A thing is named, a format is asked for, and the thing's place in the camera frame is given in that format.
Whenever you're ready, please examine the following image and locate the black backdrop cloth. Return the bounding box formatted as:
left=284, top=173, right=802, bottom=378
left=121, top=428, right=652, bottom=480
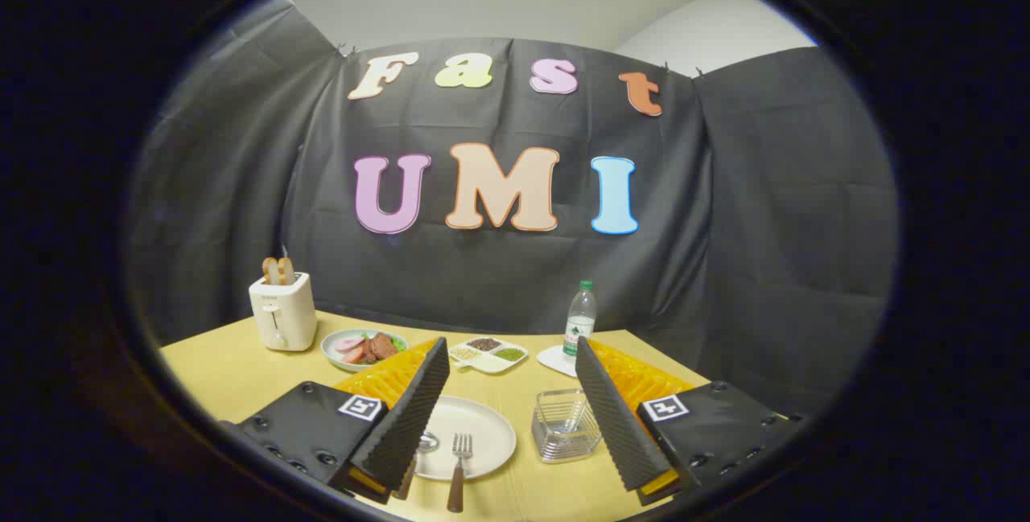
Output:
left=125, top=0, right=900, bottom=418

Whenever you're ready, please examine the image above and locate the white square coaster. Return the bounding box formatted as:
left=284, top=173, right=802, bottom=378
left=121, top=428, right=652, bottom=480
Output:
left=536, top=344, right=582, bottom=379

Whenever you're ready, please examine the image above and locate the white divided condiment dish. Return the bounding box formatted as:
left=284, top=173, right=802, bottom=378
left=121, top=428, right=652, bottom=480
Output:
left=448, top=336, right=529, bottom=375

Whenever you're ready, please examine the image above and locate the plate of sliced meat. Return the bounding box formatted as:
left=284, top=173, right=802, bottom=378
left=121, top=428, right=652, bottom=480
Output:
left=320, top=328, right=410, bottom=372

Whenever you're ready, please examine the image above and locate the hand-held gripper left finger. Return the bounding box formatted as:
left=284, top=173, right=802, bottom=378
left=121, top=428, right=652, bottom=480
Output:
left=222, top=336, right=451, bottom=505

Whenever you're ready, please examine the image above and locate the wooden handled fork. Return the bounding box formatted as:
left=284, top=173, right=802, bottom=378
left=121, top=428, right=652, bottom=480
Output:
left=447, top=433, right=474, bottom=514

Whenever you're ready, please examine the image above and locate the white toaster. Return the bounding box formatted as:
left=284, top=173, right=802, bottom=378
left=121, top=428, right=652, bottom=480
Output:
left=249, top=271, right=319, bottom=352

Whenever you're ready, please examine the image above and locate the clear square glass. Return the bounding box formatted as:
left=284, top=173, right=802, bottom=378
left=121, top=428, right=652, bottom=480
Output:
left=530, top=388, right=604, bottom=464

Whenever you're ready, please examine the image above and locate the clear plastic water bottle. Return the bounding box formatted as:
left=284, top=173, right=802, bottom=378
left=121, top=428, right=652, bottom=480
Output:
left=562, top=280, right=598, bottom=360

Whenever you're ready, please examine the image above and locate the white round plate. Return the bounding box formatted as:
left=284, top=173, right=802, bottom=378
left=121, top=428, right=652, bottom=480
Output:
left=414, top=395, right=517, bottom=482

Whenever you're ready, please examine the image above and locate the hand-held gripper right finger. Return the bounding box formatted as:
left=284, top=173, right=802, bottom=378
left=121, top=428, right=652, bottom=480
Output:
left=575, top=336, right=805, bottom=507

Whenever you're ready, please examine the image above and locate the wooden handled spoon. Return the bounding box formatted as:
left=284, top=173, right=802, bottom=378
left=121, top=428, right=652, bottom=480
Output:
left=391, top=432, right=441, bottom=502

